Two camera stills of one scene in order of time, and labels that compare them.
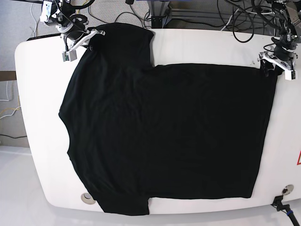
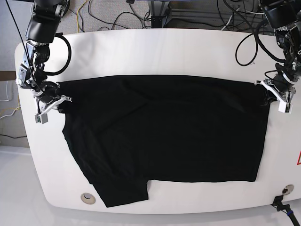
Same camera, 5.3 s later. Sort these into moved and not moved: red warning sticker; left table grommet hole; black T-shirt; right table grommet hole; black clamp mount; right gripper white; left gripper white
Moved: black T-shirt; left gripper white; right gripper white
Not moved: black clamp mount; right table grommet hole; red warning sticker; left table grommet hole
